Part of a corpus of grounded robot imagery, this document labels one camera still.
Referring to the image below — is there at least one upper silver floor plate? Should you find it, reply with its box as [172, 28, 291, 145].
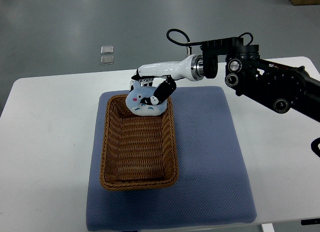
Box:
[100, 45, 114, 55]

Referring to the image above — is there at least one brown wicker basket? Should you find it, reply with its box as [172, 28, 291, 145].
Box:
[99, 94, 179, 191]

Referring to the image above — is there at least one blue plush toy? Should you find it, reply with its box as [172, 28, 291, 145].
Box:
[125, 81, 167, 116]

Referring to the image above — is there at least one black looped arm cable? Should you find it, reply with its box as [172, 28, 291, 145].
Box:
[310, 137, 320, 158]

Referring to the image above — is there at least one white table leg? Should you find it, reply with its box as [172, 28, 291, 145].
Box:
[260, 222, 275, 232]

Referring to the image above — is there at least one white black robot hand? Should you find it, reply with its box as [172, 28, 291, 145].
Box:
[129, 54, 204, 106]

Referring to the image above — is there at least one blue fabric mat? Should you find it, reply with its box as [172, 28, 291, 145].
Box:
[86, 86, 257, 231]

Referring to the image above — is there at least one lower silver floor plate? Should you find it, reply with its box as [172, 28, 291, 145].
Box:
[100, 55, 114, 65]

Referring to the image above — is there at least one silver floor plate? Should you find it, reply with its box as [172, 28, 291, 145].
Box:
[100, 55, 114, 65]
[100, 45, 114, 55]

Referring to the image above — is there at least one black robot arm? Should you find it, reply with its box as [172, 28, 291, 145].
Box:
[166, 34, 320, 121]

